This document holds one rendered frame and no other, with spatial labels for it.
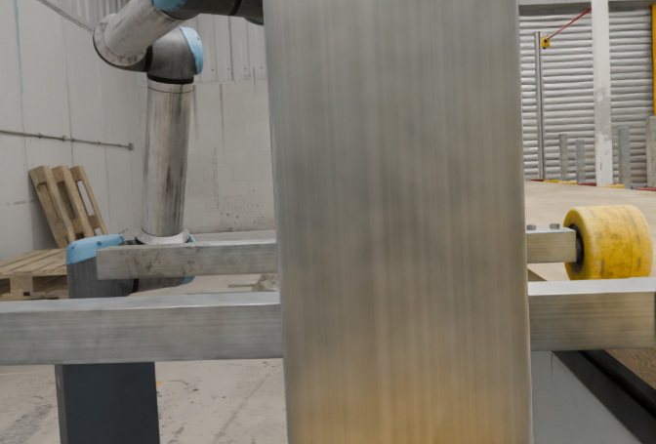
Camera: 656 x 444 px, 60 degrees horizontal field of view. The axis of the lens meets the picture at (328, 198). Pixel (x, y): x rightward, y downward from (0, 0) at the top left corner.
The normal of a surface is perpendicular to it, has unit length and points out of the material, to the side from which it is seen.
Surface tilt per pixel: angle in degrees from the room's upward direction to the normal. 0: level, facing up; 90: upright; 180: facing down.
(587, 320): 90
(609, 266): 105
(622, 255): 93
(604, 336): 90
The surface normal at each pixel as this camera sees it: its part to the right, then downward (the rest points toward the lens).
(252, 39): 0.04, 0.05
